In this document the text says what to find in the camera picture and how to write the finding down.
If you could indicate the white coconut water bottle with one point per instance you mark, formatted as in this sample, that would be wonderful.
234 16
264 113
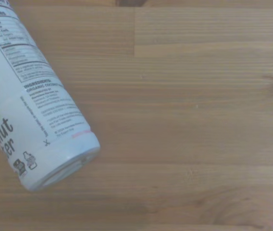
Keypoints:
28 101

